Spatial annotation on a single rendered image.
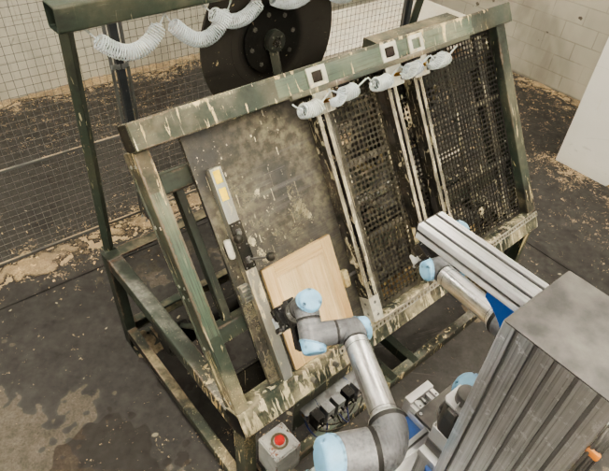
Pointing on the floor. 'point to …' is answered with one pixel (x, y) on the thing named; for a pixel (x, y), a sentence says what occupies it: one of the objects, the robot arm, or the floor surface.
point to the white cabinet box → (597, 121)
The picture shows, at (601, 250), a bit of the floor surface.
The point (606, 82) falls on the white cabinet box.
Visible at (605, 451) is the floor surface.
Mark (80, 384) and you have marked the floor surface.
